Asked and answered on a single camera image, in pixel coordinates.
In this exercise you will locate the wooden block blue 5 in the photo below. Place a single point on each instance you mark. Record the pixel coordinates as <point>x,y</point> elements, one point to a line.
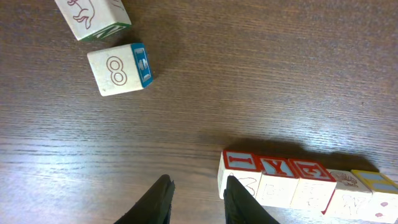
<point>382,207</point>

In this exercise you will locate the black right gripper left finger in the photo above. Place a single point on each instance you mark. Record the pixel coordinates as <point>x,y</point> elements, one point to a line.
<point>154,207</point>

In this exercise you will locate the wooden block blue H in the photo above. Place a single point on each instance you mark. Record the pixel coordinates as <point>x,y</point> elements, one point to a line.
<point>121,69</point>

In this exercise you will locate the wooden block letter S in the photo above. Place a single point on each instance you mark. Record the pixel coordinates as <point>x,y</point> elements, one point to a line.
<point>243,166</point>

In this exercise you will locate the wooden block green V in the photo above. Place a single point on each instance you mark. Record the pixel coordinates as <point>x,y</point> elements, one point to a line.
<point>315,185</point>

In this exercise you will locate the wooden block blue side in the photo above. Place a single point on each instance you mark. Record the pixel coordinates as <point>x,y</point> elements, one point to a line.
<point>278,182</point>

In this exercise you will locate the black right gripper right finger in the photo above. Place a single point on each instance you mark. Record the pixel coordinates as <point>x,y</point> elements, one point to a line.
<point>241,207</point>

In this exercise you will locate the wooden block letter M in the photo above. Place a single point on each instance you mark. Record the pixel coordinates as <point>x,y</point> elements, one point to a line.
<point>349,197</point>

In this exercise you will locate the wooden block green edge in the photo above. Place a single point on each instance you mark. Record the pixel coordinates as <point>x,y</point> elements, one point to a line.
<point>94,19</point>

